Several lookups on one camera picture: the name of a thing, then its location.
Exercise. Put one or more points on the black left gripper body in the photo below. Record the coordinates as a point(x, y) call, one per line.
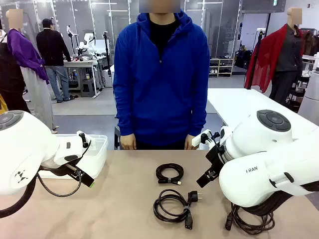
point(59, 169)

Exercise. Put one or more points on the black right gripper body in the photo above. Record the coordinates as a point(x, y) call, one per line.
point(215, 159)

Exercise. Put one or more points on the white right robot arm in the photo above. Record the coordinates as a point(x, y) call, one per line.
point(249, 174)

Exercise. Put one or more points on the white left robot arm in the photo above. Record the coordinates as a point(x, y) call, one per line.
point(25, 149)

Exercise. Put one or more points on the person's left forearm blue sleeve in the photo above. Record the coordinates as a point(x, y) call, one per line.
point(197, 119)

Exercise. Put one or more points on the white lab robot arm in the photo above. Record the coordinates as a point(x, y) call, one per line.
point(88, 39)

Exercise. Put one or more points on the person's right forearm blue sleeve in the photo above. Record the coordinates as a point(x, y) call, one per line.
point(124, 119)

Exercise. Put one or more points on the person's left hand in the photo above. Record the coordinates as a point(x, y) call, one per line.
point(188, 143)

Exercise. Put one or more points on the person's right hand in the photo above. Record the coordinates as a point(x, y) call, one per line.
point(128, 142)

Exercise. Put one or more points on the clear plastic storage container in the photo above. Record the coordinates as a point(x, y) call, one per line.
point(97, 159)

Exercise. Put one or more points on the grey plastic stool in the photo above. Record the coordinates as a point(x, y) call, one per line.
point(117, 139)

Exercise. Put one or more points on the person in blue hoodie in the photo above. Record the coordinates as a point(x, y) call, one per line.
point(159, 99)

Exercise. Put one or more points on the grey step stool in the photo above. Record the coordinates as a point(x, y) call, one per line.
point(87, 88)

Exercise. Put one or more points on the yellow bag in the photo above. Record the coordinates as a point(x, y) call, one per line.
point(2, 102)

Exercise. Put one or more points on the wooden shoe rack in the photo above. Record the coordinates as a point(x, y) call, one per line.
point(220, 65)

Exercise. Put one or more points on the black bags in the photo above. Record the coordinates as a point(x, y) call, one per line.
point(243, 59)

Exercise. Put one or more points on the mannequin in black clothes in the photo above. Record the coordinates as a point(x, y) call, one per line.
point(10, 74)

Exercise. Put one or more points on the grey lab workbench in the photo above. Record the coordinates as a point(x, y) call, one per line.
point(79, 64)

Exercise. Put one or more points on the white cylindrical machine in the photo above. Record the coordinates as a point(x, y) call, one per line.
point(311, 99)

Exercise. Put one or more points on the mannequin with red shawl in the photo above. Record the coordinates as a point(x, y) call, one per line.
point(264, 57)

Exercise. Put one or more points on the person in black jacket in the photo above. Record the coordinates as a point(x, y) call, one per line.
point(52, 47)

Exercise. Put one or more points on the mannequin in purple shirt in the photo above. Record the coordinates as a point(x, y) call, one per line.
point(22, 49)

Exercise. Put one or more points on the black tripod white head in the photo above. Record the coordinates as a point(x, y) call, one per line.
point(260, 37)

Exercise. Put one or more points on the white side table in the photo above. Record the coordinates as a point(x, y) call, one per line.
point(307, 57)

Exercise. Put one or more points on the white stand lamp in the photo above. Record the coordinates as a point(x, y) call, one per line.
point(70, 31)

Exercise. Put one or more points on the clothes rack dark garments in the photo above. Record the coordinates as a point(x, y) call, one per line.
point(310, 42)

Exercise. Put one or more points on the right arm white wrist camera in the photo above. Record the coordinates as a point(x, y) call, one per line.
point(195, 140)

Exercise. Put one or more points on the arm white wrist camera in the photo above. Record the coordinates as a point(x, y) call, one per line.
point(80, 134)
point(195, 140)

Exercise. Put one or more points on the left arm white wrist camera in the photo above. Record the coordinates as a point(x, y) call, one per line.
point(80, 134)

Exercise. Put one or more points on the black camera tripod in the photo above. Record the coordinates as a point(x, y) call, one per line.
point(107, 57)

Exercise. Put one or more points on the dark wall screen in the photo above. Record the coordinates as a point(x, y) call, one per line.
point(264, 5)

